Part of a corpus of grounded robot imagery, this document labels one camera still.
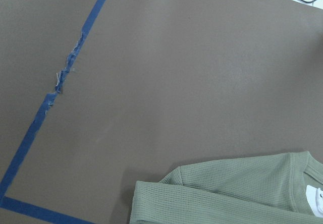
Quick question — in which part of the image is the olive green long-sleeve shirt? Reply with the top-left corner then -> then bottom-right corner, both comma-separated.
129,151 -> 322,223

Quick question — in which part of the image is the white paper hang tag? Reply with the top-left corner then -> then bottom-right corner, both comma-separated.
305,185 -> 323,218

